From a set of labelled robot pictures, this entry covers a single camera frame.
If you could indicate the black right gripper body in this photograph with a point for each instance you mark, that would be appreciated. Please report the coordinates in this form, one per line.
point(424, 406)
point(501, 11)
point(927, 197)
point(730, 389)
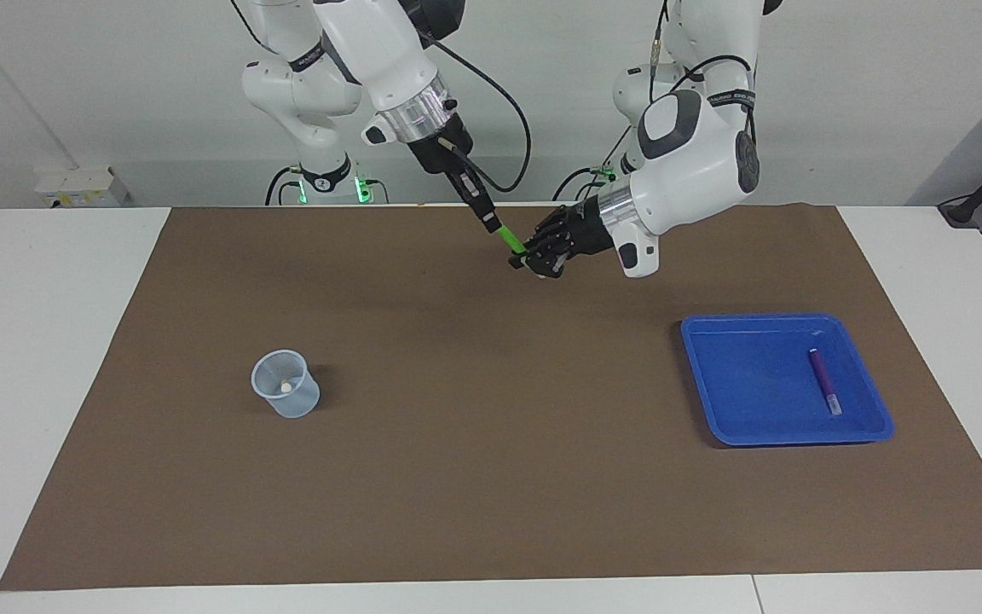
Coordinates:
point(440, 145)

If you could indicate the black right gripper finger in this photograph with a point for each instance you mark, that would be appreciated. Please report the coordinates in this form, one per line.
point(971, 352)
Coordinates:
point(474, 196)

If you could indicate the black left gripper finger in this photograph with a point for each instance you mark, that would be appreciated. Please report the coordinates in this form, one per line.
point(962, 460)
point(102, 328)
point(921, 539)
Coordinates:
point(549, 263)
point(555, 228)

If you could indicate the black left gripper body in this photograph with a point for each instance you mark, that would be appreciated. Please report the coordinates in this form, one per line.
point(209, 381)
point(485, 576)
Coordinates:
point(592, 230)

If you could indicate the green pen white cap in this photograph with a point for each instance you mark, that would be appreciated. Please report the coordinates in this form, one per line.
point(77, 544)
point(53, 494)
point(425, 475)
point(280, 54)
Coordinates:
point(512, 241)

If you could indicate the purple pen white cap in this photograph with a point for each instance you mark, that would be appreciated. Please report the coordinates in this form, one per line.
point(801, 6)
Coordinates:
point(823, 384)

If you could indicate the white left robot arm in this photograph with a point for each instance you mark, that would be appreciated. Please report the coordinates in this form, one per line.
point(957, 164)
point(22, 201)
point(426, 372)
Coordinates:
point(687, 170)

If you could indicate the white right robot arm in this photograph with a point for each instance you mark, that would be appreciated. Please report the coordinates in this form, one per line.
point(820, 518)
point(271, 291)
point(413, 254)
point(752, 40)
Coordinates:
point(380, 51)

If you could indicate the blue plastic tray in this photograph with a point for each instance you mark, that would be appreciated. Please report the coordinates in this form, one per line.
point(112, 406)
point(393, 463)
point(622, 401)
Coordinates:
point(755, 384)

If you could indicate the brown table mat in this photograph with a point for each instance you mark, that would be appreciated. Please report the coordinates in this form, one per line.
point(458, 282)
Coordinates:
point(491, 426)

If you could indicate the translucent plastic cup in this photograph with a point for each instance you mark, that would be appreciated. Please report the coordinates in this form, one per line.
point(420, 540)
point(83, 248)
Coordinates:
point(295, 405)

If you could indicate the white power strip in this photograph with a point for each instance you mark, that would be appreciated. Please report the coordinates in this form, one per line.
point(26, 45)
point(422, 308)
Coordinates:
point(73, 188)

